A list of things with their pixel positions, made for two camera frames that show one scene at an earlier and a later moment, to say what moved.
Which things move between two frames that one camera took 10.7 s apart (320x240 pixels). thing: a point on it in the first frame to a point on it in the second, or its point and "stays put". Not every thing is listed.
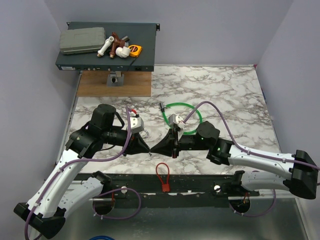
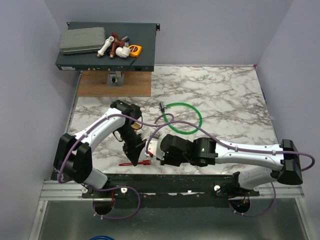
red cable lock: [165, 187] to [144, 162]
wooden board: [93, 84] stays put
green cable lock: [162, 107] stays put
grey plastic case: [82, 40] stays put
